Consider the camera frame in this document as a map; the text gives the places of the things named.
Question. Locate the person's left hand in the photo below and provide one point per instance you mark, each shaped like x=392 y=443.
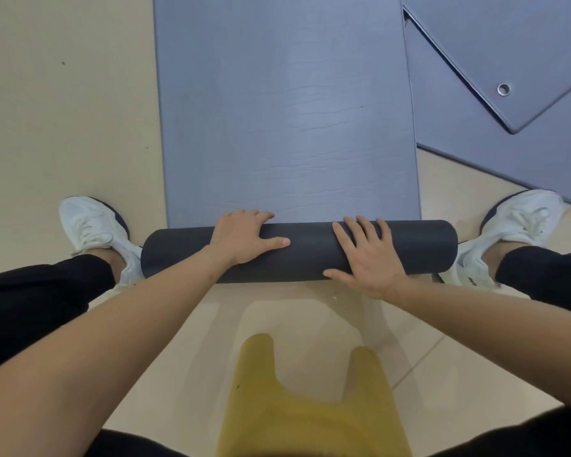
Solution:
x=240 y=237

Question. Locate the person's right hand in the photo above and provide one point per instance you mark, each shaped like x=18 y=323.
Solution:
x=371 y=261

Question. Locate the grey yoga mat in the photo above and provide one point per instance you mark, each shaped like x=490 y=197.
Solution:
x=290 y=114
x=457 y=118
x=504 y=42

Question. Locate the person's right forearm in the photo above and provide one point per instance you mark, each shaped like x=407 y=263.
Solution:
x=504 y=337

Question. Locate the person's left forearm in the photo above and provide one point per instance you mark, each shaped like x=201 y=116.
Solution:
x=76 y=366

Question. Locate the person's left white sneaker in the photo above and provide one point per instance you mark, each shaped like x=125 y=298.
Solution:
x=90 y=223

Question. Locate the person's white sneaker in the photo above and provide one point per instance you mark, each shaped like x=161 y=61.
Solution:
x=90 y=223
x=523 y=218

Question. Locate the person's right white sneaker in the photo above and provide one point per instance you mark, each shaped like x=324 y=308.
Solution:
x=523 y=218

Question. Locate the yellow plastic stool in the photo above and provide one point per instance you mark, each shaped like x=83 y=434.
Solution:
x=304 y=423

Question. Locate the black trousers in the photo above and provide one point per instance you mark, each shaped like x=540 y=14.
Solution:
x=28 y=304

